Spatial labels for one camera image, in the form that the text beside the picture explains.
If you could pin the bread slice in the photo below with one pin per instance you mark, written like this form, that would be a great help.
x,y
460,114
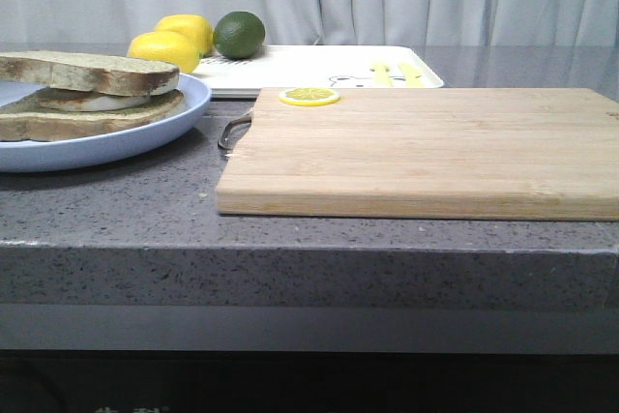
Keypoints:
x,y
29,119
106,74

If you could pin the light blue plate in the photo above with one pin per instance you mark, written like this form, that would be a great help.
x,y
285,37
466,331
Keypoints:
x,y
35,156

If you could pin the white rectangular tray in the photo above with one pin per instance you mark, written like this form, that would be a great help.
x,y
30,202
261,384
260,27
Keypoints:
x,y
286,66

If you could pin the lemon slice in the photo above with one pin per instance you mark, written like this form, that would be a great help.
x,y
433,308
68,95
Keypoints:
x,y
309,96

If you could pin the left yellow utensil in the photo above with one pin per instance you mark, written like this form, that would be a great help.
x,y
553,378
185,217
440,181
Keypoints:
x,y
381,77

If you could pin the green lime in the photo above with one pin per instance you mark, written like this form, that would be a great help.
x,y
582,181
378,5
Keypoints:
x,y
239,35

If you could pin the wooden cutting board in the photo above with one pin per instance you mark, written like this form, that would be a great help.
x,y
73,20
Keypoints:
x,y
447,153

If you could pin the rear yellow lemon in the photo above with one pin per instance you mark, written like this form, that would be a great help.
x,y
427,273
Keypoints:
x,y
195,27

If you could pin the yellow lemon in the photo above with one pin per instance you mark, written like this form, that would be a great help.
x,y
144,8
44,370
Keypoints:
x,y
167,46
195,27

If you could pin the front yellow lemon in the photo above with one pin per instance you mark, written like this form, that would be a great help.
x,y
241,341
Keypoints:
x,y
167,46

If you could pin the fried egg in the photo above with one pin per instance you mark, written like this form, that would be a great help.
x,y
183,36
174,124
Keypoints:
x,y
83,101

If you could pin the metal cutting board handle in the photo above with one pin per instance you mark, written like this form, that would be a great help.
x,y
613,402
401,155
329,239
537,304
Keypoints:
x,y
226,141

